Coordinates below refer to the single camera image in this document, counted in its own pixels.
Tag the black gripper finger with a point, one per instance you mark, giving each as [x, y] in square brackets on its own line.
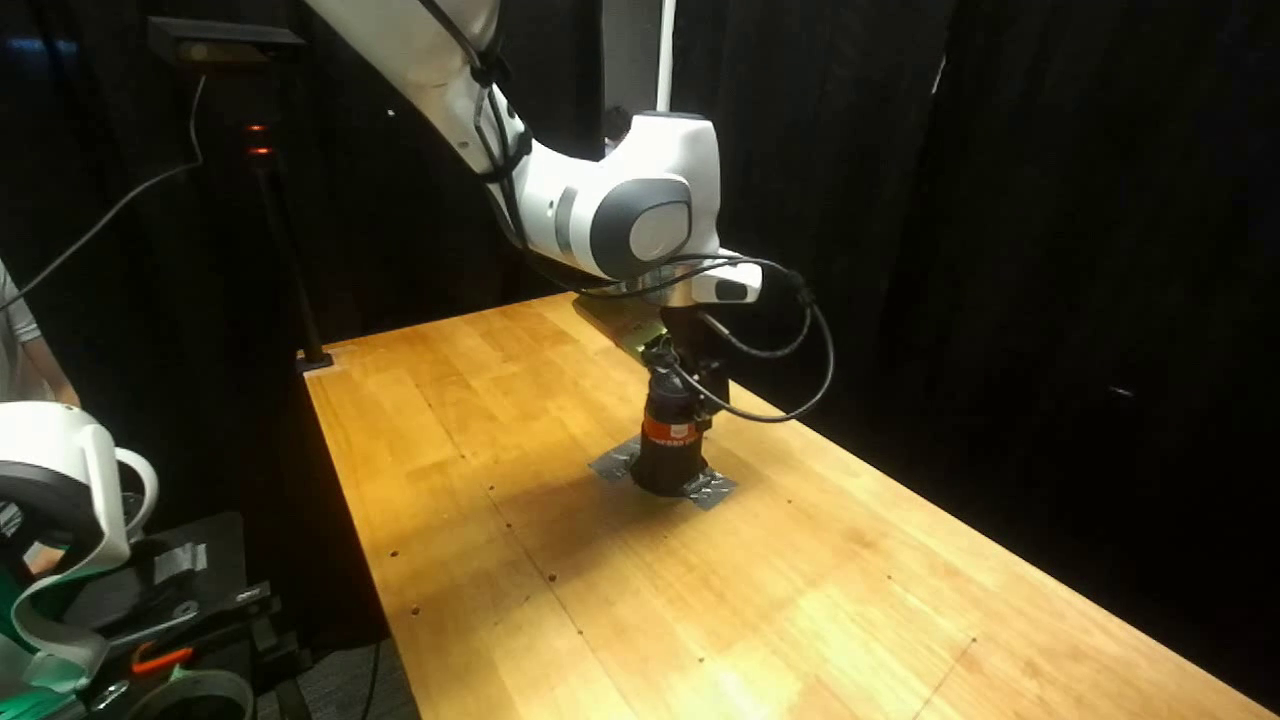
[654, 393]
[712, 400]

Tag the black camera stand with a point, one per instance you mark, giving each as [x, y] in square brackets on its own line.
[286, 253]

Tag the white VR headset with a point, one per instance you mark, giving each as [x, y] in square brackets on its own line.
[52, 463]

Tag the person forearm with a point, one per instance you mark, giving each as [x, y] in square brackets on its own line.
[41, 371]

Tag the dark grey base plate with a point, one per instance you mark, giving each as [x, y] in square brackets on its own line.
[203, 533]

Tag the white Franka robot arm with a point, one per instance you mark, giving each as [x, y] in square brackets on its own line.
[643, 160]

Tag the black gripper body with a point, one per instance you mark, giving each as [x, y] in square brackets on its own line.
[680, 343]

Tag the white vertical pole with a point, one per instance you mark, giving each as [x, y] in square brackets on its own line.
[665, 53]

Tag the black curtain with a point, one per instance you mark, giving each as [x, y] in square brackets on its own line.
[1065, 200]

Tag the tape roll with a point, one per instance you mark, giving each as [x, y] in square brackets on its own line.
[203, 685]

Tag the grey shirt sleeve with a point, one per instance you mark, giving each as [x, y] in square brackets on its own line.
[10, 300]

